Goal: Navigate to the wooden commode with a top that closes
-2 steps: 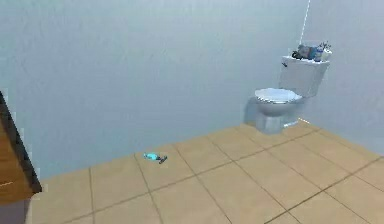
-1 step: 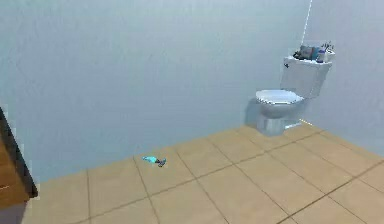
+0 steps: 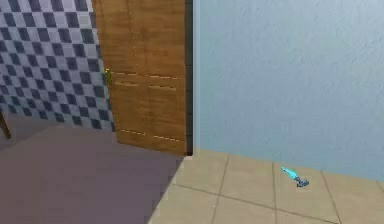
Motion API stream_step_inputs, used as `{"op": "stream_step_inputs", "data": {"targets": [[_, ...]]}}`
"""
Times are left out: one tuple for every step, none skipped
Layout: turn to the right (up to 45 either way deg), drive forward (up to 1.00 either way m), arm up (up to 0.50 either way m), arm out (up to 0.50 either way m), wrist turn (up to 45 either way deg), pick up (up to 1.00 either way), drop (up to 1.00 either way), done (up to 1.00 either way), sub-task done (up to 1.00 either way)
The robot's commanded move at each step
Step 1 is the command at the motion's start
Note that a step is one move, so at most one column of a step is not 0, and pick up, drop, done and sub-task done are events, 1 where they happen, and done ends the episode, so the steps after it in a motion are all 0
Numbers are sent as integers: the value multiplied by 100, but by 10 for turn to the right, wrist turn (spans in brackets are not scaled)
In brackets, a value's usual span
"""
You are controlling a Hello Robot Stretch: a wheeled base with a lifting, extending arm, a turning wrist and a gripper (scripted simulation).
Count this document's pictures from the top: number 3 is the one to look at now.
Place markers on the small blue tool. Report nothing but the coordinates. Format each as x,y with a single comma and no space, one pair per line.
294,176

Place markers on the brown wooden furniture leg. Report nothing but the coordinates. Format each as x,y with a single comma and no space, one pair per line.
4,126

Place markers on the brown wooden room door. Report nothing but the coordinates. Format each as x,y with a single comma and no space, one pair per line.
146,66

